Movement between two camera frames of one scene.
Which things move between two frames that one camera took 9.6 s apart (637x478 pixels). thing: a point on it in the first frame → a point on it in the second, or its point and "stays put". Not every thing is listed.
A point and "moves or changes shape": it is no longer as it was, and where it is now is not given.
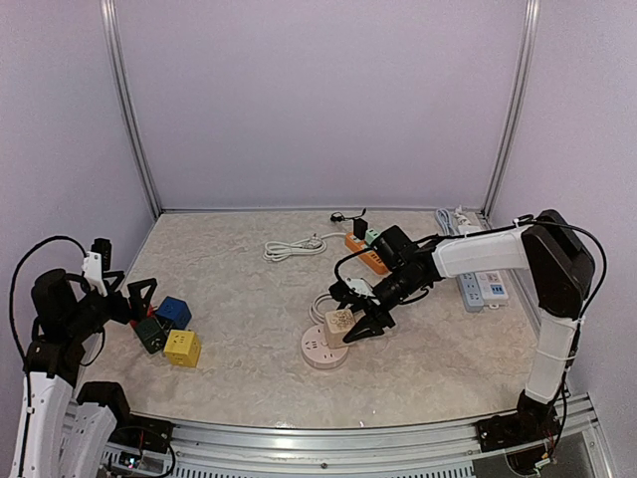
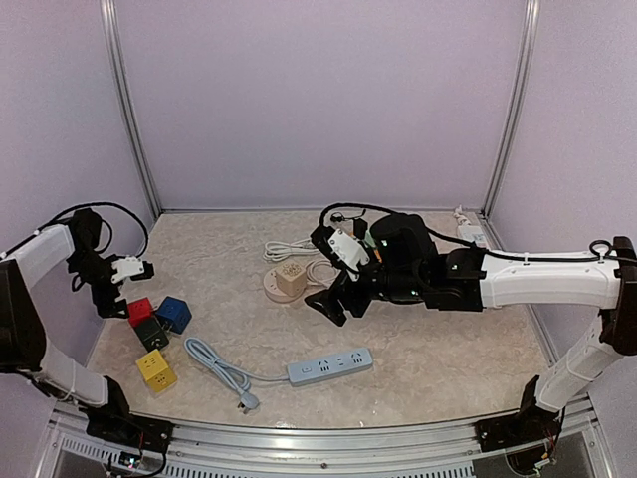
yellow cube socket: (182, 348) → (155, 371)
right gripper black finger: (374, 325) → (344, 294)
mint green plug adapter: (370, 235) stays put
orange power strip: (366, 253) moves or changes shape
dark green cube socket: (150, 335) stays put
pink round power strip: (315, 349) → (275, 293)
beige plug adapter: (337, 324) → (291, 278)
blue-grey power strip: (468, 284) → (301, 373)
